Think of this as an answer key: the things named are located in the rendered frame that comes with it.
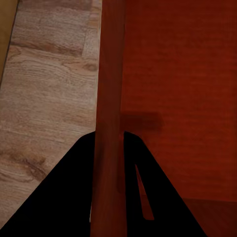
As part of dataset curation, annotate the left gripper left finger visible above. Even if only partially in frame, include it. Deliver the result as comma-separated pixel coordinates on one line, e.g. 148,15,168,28
0,132,95,237

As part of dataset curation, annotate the storage box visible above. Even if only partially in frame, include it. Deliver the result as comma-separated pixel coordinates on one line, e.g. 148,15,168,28
90,0,237,237

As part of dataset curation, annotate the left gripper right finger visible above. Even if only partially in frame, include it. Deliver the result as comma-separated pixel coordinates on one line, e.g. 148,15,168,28
124,131,207,237

